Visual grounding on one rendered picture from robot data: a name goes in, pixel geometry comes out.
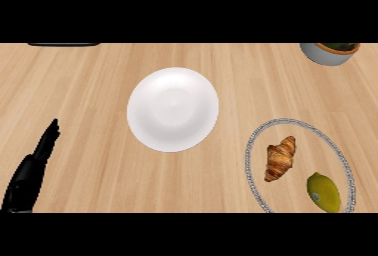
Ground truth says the white plate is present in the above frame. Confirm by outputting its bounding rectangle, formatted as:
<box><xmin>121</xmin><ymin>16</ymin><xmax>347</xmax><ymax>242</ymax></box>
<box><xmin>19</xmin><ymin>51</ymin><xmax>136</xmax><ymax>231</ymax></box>
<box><xmin>125</xmin><ymin>67</ymin><xmax>220</xmax><ymax>153</ymax></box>

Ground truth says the dark flat object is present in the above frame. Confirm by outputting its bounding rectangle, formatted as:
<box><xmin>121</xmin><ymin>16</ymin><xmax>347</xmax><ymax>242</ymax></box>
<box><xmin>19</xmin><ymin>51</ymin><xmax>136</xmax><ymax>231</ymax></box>
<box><xmin>26</xmin><ymin>42</ymin><xmax>102</xmax><ymax>47</ymax></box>

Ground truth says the brown croissant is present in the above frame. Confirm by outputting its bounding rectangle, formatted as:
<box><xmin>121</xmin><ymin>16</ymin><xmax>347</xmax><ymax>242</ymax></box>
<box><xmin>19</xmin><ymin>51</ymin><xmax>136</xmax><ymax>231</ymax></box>
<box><xmin>263</xmin><ymin>135</ymin><xmax>298</xmax><ymax>183</ymax></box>

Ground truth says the round placemat with grey rim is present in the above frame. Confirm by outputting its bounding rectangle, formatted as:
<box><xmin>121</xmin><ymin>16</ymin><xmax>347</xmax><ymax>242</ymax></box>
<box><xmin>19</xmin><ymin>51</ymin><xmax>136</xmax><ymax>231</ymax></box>
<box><xmin>243</xmin><ymin>117</ymin><xmax>357</xmax><ymax>214</ymax></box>

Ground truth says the yellow-green lemon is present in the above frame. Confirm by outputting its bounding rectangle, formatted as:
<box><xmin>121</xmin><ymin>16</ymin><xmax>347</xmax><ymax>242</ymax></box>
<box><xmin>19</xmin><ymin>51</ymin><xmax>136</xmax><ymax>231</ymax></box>
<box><xmin>305</xmin><ymin>171</ymin><xmax>342</xmax><ymax>214</ymax></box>

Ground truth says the grey plant pot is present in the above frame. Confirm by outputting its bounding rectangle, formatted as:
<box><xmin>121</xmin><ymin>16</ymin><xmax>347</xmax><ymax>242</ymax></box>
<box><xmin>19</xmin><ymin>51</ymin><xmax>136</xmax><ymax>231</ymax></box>
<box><xmin>298</xmin><ymin>42</ymin><xmax>361</xmax><ymax>67</ymax></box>

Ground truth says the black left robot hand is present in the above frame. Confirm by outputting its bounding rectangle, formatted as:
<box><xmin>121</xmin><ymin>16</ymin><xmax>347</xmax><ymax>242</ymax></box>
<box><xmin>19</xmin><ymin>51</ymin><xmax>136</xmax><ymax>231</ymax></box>
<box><xmin>0</xmin><ymin>118</ymin><xmax>62</xmax><ymax>214</ymax></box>

